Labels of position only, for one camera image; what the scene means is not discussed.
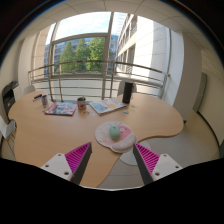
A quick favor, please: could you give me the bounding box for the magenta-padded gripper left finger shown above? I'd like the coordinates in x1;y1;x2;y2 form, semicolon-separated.
40;142;93;186

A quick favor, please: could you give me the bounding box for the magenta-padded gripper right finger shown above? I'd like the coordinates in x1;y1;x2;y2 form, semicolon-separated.
132;142;184;186

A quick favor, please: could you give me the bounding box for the mint green computer mouse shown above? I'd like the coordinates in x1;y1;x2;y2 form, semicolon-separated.
108;124;122;141

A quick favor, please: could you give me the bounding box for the white pink round mouse pad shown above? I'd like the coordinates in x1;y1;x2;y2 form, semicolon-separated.
94;120;138;154

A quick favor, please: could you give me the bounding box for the round white table base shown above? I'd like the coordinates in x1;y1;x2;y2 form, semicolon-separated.
119;139;152;167

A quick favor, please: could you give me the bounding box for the red cover magazine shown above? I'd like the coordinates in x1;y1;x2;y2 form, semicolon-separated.
43;101;78;117

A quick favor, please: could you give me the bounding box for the white chair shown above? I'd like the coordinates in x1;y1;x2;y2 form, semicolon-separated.
22;84;36;96
117;79;138;98
0;114;17;141

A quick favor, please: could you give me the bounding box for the white blue red can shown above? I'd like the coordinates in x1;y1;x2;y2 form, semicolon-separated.
41;94;49;108

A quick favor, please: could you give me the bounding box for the white illustrated book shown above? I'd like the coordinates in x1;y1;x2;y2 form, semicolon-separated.
88;97;127;116

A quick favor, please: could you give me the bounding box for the black tall tumbler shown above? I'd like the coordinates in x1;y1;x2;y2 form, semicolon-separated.
121;81;134;105

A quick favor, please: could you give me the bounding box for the grey metal railing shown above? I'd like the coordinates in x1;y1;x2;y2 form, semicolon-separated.
27;60;171;101

